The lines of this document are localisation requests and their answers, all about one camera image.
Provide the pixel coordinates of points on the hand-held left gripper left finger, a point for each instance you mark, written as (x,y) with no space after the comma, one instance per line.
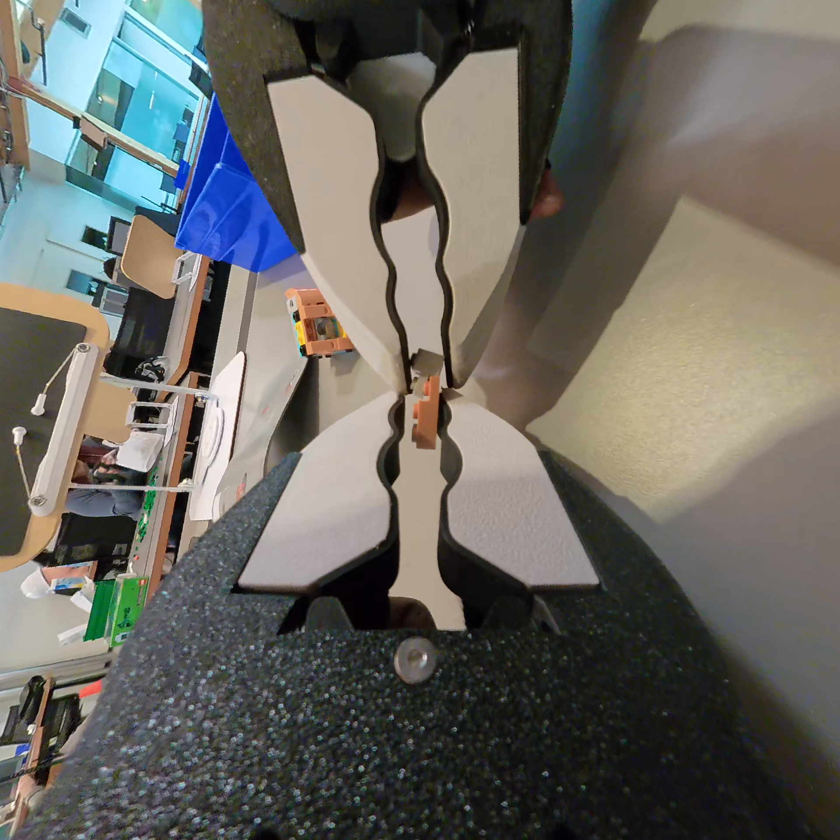
(315,518)

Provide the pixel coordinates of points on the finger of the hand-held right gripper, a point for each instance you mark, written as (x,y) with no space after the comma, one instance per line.
(328,184)
(479,164)

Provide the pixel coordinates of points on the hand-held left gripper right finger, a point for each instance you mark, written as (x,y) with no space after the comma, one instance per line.
(518,518)

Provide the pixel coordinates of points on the orange brick plate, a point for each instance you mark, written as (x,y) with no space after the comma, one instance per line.
(425,417)

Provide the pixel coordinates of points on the grey hinge brick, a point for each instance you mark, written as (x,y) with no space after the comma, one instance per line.
(426,359)

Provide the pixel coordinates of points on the grey desk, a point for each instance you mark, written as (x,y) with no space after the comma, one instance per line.
(689,394)

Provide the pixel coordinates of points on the person's right hand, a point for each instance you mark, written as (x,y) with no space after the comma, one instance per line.
(548,197)

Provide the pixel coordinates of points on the person's left hand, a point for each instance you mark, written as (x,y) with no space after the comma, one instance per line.
(410,615)

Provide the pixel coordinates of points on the blue storage bin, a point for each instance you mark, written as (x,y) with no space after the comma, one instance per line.
(229,216)
(210,131)

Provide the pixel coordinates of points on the orange brick model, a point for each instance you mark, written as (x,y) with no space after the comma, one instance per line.
(318,321)

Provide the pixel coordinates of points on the wooden beam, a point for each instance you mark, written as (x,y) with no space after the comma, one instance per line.
(124,138)

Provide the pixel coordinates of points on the tan wooden chair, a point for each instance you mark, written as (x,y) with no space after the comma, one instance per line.
(154,256)

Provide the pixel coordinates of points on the green printed box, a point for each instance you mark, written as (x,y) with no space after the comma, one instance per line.
(118,610)

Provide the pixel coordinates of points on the black panel with wooden rim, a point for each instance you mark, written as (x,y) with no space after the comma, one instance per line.
(33,426)

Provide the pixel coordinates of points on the clear acrylic frame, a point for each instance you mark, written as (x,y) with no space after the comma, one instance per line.
(187,268)

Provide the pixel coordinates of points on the clear acrylic bracket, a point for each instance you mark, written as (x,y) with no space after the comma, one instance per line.
(131,487)
(151,390)

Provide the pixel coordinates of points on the white bracket bar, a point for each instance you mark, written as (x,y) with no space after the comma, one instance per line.
(62,426)

